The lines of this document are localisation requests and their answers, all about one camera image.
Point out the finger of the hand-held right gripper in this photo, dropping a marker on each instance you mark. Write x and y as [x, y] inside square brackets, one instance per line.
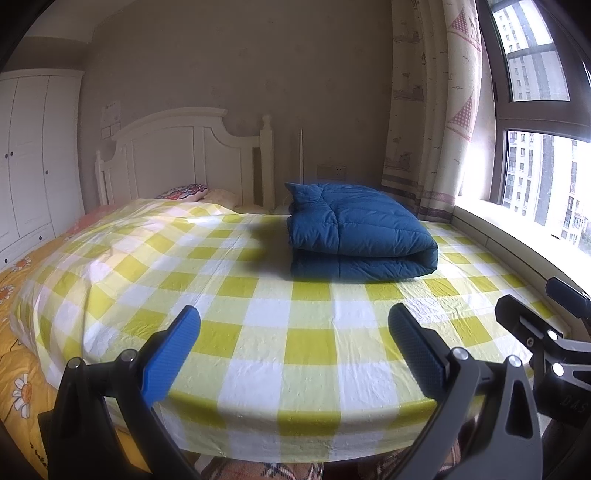
[570, 300]
[521, 321]

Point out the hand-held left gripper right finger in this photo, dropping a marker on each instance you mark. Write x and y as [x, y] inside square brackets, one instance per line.
[415, 355]

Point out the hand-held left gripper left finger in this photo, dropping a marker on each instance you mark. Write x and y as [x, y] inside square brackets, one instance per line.
[173, 350]

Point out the blue quilted jacket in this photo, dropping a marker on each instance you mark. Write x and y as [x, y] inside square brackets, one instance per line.
[360, 230]

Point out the white windowsill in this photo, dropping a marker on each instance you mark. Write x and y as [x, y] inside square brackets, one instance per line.
[517, 240]

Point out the yellow white checked bed sheet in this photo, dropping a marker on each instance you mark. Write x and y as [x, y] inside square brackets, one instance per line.
[277, 323]

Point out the dark framed window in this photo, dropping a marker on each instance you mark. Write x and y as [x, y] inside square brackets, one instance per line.
[540, 175]

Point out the person's plaid pants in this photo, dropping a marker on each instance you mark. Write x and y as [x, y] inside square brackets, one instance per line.
[258, 470]

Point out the yellow floral quilt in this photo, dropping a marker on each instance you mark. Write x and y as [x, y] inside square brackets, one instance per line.
[18, 323]

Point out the colourful patterned pillow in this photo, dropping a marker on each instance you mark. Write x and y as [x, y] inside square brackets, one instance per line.
[184, 191]

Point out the cream pillow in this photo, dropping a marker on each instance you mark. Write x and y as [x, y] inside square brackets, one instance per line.
[221, 196]

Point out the white wooden bed headboard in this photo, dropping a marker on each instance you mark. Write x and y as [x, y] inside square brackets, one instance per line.
[166, 157]

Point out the white slim pole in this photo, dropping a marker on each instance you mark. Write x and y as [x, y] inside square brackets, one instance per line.
[301, 170]

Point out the cream printed curtain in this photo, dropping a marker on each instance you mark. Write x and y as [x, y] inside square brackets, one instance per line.
[425, 115]

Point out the white wardrobe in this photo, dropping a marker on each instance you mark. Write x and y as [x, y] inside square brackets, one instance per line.
[32, 161]

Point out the wall socket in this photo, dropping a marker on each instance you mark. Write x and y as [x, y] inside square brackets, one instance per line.
[331, 171]

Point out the wall switch plates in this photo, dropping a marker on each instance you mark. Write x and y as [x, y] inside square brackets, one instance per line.
[110, 131]

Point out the paper sheet on wall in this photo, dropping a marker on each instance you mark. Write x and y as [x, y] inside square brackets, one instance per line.
[111, 113]

